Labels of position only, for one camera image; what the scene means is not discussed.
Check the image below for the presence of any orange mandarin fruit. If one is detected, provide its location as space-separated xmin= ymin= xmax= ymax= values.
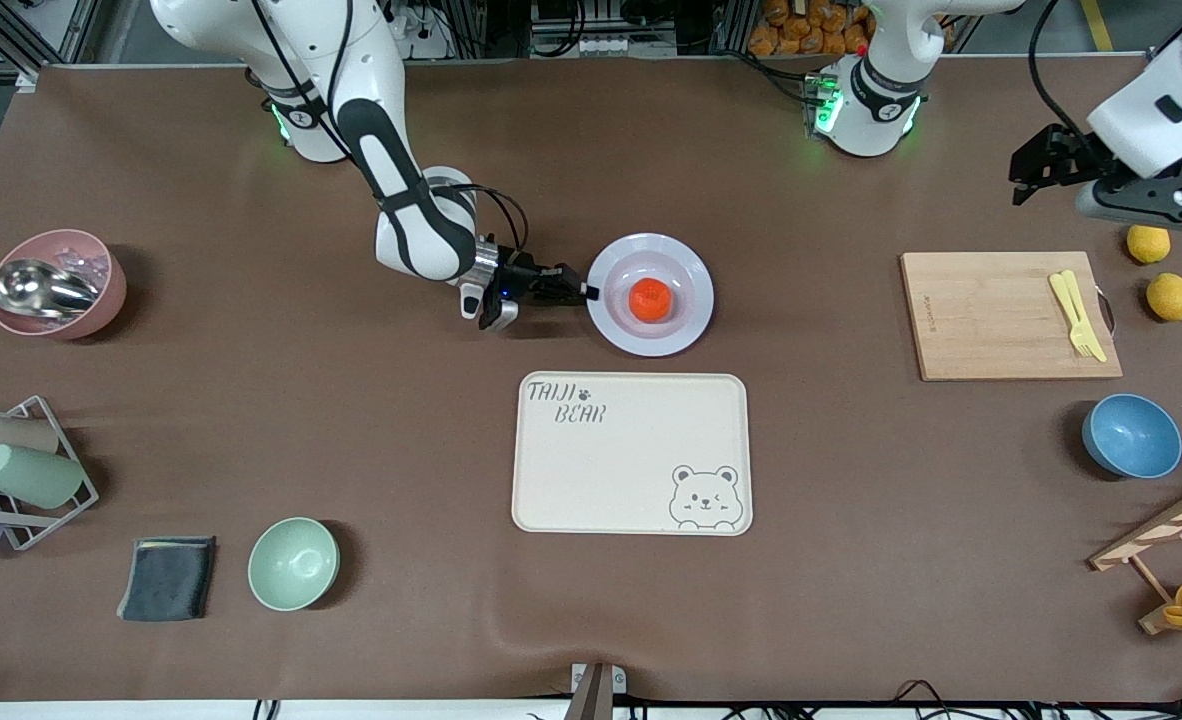
xmin=628 ymin=278 xmax=674 ymax=323

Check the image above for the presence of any lavender round plate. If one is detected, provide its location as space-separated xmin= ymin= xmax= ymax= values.
xmin=587 ymin=233 xmax=715 ymax=358

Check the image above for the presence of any yellow lemon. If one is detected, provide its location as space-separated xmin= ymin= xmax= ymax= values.
xmin=1146 ymin=272 xmax=1182 ymax=322
xmin=1126 ymin=226 xmax=1172 ymax=265

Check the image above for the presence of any yellow plastic fork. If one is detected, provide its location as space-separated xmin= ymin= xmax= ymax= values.
xmin=1049 ymin=272 xmax=1098 ymax=359

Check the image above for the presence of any yellow plastic knife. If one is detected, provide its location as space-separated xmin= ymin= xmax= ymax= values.
xmin=1061 ymin=270 xmax=1109 ymax=364

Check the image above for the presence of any wooden cutting board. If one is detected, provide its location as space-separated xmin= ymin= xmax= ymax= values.
xmin=899 ymin=251 xmax=1124 ymax=383

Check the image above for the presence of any cream bear print tray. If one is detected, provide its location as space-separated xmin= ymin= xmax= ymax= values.
xmin=511 ymin=372 xmax=754 ymax=537

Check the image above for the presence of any white power strip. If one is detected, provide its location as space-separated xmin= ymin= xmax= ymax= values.
xmin=381 ymin=0 xmax=452 ymax=61

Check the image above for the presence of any pile of orange breads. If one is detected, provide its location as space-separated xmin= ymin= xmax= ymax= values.
xmin=748 ymin=0 xmax=874 ymax=58

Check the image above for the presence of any blue bowl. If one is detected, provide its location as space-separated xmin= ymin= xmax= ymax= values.
xmin=1082 ymin=393 xmax=1182 ymax=480

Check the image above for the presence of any mint green bowl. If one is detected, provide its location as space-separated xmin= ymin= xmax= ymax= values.
xmin=247 ymin=517 xmax=340 ymax=612

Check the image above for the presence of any wooden peg rack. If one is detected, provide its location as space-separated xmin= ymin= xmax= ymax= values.
xmin=1089 ymin=470 xmax=1182 ymax=636

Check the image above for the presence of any metal table edge clamp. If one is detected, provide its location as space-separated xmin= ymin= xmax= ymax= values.
xmin=569 ymin=662 xmax=628 ymax=720

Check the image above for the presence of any pink bowl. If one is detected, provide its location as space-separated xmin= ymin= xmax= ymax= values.
xmin=0 ymin=230 xmax=128 ymax=341

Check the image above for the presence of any dark grey folded cloth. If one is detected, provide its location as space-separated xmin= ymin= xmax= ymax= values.
xmin=116 ymin=536 xmax=218 ymax=623

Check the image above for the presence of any shiny metal scoop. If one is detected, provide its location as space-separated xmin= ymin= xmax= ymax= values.
xmin=0 ymin=259 xmax=102 ymax=321

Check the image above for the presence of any mint green cup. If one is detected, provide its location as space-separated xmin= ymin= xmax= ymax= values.
xmin=0 ymin=443 xmax=85 ymax=509

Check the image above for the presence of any beige cup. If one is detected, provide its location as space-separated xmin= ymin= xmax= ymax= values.
xmin=0 ymin=415 xmax=60 ymax=463

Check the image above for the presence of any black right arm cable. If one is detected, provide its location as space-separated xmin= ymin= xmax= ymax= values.
xmin=456 ymin=184 xmax=531 ymax=253

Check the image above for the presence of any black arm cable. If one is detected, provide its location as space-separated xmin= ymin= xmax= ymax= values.
xmin=456 ymin=184 xmax=531 ymax=253
xmin=1028 ymin=0 xmax=1117 ymax=151

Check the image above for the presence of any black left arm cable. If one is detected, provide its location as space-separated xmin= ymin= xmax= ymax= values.
xmin=1028 ymin=0 xmax=1117 ymax=151

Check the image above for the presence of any grey wire cup rack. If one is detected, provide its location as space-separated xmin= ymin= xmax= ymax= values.
xmin=0 ymin=395 xmax=100 ymax=552

